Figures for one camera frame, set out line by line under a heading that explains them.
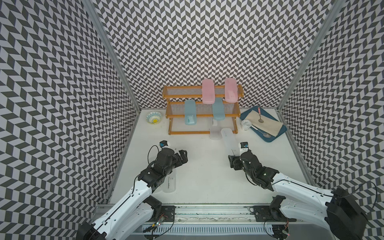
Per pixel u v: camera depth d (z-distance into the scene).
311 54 0.84
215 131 1.02
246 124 1.02
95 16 0.74
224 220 0.72
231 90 0.89
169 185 0.81
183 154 0.72
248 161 0.61
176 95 0.83
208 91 0.87
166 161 0.57
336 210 0.40
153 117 1.12
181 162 0.70
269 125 1.09
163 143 0.71
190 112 0.94
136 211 0.58
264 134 1.02
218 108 0.99
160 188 0.68
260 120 1.10
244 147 0.72
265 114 1.16
